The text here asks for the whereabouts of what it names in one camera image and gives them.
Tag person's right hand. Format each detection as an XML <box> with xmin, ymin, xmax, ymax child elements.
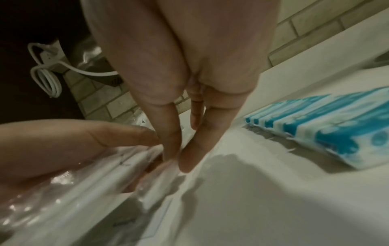
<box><xmin>80</xmin><ymin>0</ymin><xmax>281</xmax><ymax>173</ymax></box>

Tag person's left hand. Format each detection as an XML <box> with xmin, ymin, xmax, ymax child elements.
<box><xmin>0</xmin><ymin>119</ymin><xmax>171</xmax><ymax>210</ymax></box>

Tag clear plastic zip bag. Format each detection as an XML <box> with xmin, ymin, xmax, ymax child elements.
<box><xmin>0</xmin><ymin>105</ymin><xmax>197</xmax><ymax>246</ymax></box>

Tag shiny metal appliance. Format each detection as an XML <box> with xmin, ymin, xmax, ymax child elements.
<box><xmin>72</xmin><ymin>36</ymin><xmax>126</xmax><ymax>88</ymax></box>

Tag blue white striped tissue pack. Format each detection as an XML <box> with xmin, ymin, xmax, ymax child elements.
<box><xmin>244</xmin><ymin>87</ymin><xmax>389</xmax><ymax>169</ymax></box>

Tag white power cable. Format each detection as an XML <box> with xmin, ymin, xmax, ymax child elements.
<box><xmin>27</xmin><ymin>42</ymin><xmax>120</xmax><ymax>98</ymax></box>

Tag white wall outlet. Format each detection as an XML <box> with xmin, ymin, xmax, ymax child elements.
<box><xmin>39</xmin><ymin>39</ymin><xmax>67</xmax><ymax>71</ymax></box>

